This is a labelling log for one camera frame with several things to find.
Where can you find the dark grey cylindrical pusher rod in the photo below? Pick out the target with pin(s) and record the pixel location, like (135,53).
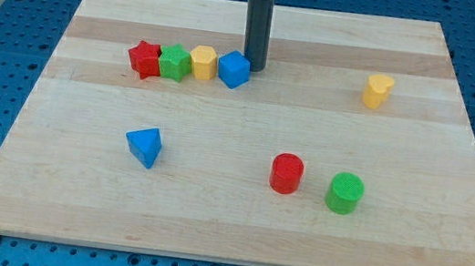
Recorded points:
(257,32)

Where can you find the yellow heart block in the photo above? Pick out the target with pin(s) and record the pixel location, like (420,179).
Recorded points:
(377,90)

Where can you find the blue cube block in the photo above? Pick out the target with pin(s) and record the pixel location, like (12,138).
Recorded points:
(234,69)

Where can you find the yellow hexagon block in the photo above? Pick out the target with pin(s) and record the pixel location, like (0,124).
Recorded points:
(204,62)

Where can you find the green star block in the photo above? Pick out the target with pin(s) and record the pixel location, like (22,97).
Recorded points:
(175,62)

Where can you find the red star block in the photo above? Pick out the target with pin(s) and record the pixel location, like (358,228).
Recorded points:
(144,59)

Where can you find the red cylinder block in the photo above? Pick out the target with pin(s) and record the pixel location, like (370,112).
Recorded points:
(286,174)

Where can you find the light wooden board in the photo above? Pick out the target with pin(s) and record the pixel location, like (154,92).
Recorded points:
(67,175)

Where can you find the blue triangle block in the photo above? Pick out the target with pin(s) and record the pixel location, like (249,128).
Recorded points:
(145,145)

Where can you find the green cylinder block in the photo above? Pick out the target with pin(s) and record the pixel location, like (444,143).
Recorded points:
(345,191)

